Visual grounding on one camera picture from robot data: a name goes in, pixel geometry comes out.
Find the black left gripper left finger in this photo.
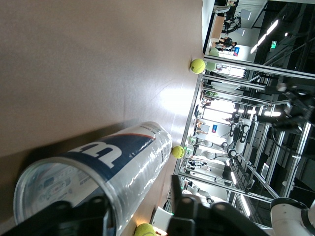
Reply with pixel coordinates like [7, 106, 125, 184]
[0, 196, 116, 236]

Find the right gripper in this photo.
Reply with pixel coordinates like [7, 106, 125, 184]
[272, 83, 315, 129]

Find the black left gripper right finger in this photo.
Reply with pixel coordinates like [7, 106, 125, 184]
[167, 174, 270, 236]

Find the clear Wilson tennis ball can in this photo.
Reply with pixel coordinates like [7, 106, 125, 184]
[13, 121, 173, 236]

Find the yellow tennis ball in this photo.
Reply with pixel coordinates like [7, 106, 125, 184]
[134, 223, 156, 236]
[171, 145, 186, 158]
[189, 58, 206, 74]

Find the white humanoid robot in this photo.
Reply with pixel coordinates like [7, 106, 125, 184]
[222, 117, 254, 158]

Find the computer monitor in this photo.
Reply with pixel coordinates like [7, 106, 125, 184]
[260, 163, 270, 180]

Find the seated person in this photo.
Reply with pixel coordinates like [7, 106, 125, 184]
[220, 36, 238, 51]

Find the wooden desk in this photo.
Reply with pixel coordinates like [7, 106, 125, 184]
[211, 13, 226, 43]

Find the aluminium profile frame cell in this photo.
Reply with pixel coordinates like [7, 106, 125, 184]
[173, 53, 315, 206]

